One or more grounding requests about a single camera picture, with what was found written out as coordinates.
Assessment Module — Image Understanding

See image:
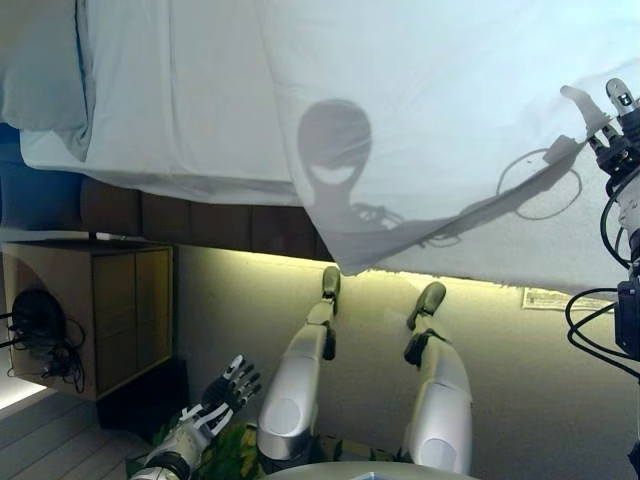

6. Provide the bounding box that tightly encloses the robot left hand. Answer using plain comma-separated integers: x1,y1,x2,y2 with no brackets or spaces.
201,354,264,414

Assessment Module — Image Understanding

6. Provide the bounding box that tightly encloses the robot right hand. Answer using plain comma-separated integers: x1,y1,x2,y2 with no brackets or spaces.
587,77,640,176

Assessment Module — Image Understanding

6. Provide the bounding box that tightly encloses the white duvet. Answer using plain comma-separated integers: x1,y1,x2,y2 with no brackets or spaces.
259,0,640,276

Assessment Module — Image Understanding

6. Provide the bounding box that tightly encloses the green plant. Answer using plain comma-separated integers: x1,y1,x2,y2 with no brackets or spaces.
149,419,264,480

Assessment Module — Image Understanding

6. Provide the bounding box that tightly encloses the silver robot left leg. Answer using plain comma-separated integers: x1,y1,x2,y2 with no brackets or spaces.
256,266,342,474

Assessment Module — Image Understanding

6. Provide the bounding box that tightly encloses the silver robot leg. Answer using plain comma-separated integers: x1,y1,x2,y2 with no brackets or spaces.
399,281,475,476
256,266,342,474

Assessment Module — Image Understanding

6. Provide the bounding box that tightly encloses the wooden nightstand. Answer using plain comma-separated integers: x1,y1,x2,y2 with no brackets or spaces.
2,241,175,401

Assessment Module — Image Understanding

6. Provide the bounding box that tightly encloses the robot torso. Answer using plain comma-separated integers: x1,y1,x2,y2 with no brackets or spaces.
269,462,471,480

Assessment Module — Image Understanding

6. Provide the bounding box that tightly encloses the silver robot right leg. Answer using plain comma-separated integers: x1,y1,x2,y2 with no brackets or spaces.
399,281,475,476

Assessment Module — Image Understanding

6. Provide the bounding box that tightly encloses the beige pillow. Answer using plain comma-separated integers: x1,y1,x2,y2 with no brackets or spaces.
0,0,96,162

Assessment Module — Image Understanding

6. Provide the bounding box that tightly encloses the brown upholstered bed frame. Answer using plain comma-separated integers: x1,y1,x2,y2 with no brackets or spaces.
0,124,341,264

